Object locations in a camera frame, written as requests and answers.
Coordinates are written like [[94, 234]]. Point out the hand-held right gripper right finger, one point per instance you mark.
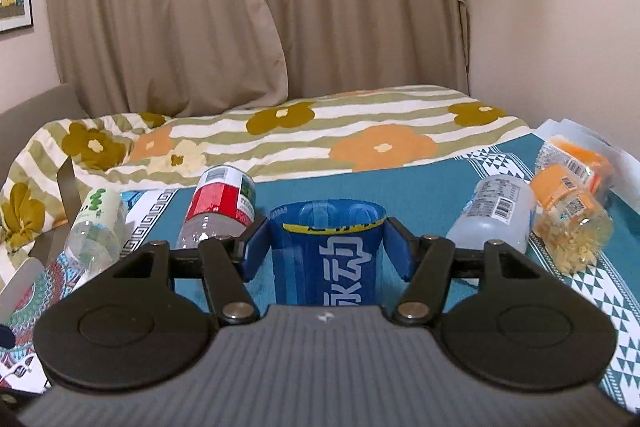
[[398, 252]]

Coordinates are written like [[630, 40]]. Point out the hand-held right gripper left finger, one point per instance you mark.
[[254, 248]]

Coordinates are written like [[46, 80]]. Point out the blue plastic cup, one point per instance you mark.
[[325, 257]]

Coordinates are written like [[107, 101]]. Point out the clear bottle red white label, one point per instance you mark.
[[220, 197]]

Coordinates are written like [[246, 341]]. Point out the teal patterned cloth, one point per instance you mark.
[[310, 188]]

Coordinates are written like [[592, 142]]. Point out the floral striped blanket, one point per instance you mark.
[[300, 132]]

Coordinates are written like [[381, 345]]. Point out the clear bottle green white label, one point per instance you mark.
[[97, 227]]

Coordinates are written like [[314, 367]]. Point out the orange lid jar yellow tablets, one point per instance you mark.
[[570, 217]]

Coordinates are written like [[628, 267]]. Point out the orange lid clear jar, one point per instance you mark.
[[575, 157]]

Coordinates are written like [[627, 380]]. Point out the grey headboard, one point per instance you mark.
[[30, 112]]

